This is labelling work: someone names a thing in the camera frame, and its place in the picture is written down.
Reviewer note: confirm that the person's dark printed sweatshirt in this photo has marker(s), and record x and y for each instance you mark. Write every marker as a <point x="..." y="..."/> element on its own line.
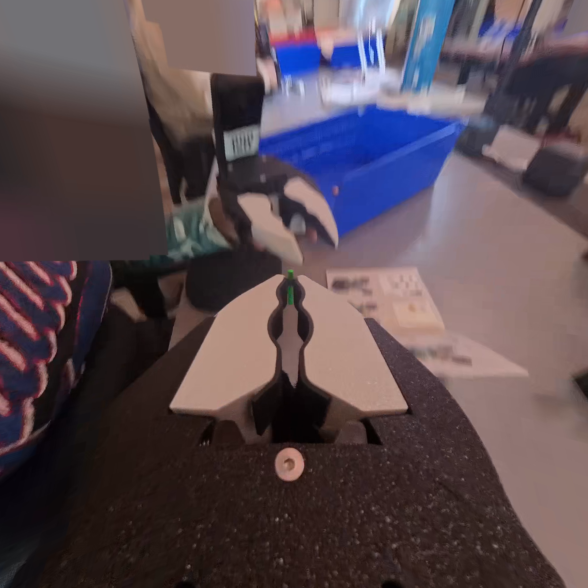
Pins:
<point x="46" y="349"/>

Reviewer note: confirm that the blue plastic bin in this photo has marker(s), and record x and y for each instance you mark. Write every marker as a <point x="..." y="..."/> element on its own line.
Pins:
<point x="377" y="156"/>

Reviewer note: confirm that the blue bins on far desk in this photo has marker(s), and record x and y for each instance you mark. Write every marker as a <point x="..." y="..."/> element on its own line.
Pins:
<point x="317" y="53"/>

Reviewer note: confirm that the green lego stem piece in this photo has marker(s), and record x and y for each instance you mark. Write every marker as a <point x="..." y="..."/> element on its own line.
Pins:
<point x="290" y="287"/>

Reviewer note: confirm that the lego instruction booklet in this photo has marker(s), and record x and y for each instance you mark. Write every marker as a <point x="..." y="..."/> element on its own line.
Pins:
<point x="413" y="312"/>

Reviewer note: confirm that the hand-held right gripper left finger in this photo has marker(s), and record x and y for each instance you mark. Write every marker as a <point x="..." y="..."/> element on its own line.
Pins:
<point x="220" y="367"/>

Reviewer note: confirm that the tall blue cardboard box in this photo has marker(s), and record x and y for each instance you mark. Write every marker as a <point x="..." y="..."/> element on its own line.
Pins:
<point x="427" y="41"/>

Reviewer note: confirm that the small black box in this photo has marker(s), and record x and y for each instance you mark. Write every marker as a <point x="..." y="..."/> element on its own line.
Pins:
<point x="478" y="136"/>

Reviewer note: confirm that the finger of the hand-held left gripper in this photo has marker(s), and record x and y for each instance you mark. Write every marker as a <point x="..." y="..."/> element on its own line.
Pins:
<point x="308" y="207"/>
<point x="271" y="230"/>

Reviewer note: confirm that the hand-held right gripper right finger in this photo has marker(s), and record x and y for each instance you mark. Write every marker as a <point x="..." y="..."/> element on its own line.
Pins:
<point x="354" y="367"/>

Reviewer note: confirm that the person's left forearm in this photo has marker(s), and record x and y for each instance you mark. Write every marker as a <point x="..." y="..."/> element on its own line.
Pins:
<point x="193" y="234"/>

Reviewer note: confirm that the small grey box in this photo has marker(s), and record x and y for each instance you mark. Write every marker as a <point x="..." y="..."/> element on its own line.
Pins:
<point x="556" y="170"/>

